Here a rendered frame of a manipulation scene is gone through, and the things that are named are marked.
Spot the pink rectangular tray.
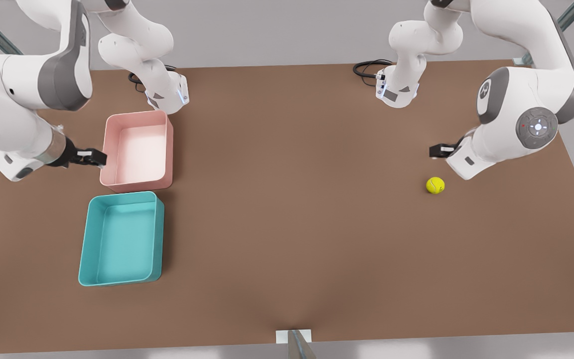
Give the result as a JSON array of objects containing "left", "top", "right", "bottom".
[{"left": 100, "top": 110, "right": 174, "bottom": 192}]

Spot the teal rectangular tray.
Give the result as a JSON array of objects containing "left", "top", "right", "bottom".
[{"left": 78, "top": 191, "right": 165, "bottom": 287}]

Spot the black cable loop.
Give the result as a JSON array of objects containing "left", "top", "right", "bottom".
[
  {"left": 353, "top": 59, "right": 394, "bottom": 87},
  {"left": 128, "top": 65, "right": 178, "bottom": 94}
]

